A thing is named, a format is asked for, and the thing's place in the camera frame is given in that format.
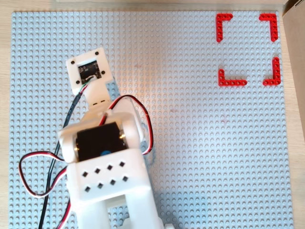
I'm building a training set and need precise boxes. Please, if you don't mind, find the grey Lego baseplate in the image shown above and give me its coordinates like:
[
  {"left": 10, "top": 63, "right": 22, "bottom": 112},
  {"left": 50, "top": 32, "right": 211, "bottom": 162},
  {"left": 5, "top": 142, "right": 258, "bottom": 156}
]
[{"left": 8, "top": 10, "right": 295, "bottom": 229}]

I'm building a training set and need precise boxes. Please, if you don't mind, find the red L-shaped Lego beam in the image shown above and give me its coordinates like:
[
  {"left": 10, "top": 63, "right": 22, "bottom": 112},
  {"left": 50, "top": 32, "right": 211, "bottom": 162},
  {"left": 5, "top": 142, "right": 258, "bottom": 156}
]
[
  {"left": 262, "top": 57, "right": 281, "bottom": 86},
  {"left": 215, "top": 13, "right": 234, "bottom": 43},
  {"left": 218, "top": 68, "right": 248, "bottom": 87},
  {"left": 258, "top": 13, "right": 279, "bottom": 43}
]

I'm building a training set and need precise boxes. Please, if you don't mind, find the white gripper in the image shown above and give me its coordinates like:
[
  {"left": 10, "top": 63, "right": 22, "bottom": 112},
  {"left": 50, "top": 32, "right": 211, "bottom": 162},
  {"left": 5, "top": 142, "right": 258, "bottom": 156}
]
[{"left": 111, "top": 95, "right": 147, "bottom": 144}]

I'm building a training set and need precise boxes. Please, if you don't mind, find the brown cardboard box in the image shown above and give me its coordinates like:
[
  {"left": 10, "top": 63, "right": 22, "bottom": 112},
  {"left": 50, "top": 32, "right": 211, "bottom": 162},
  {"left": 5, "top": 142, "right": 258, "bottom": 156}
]
[{"left": 282, "top": 0, "right": 305, "bottom": 153}]

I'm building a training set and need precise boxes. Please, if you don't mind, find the white flat strip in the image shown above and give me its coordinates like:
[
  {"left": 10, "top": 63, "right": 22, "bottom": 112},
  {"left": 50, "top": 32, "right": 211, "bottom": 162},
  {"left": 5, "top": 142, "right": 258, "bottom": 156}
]
[{"left": 55, "top": 0, "right": 285, "bottom": 4}]

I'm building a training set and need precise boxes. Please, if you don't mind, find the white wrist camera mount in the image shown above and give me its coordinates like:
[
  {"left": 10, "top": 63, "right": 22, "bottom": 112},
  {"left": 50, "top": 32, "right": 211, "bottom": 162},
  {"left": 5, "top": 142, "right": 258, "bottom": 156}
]
[{"left": 66, "top": 47, "right": 113, "bottom": 113}]

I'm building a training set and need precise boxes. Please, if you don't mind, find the red white black servo cable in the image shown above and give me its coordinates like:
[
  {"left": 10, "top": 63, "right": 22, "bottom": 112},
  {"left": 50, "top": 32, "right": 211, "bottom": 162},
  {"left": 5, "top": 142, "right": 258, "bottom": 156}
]
[
  {"left": 18, "top": 150, "right": 72, "bottom": 229},
  {"left": 100, "top": 94, "right": 154, "bottom": 156}
]

